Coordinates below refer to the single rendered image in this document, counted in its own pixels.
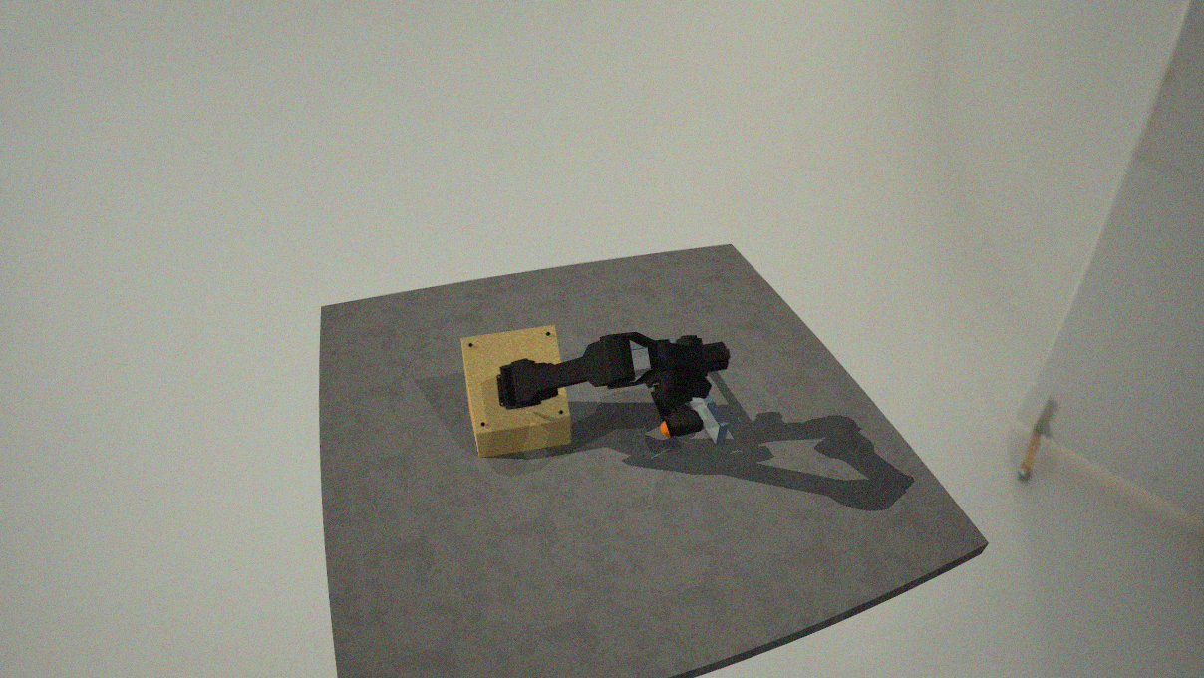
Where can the low clear glass walls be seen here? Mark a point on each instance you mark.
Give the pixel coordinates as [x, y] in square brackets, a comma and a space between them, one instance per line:
[641, 359]

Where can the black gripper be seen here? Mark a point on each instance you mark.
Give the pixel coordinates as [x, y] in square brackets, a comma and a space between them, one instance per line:
[671, 397]

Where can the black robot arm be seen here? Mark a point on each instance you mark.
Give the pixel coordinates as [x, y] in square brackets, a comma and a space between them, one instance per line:
[609, 362]

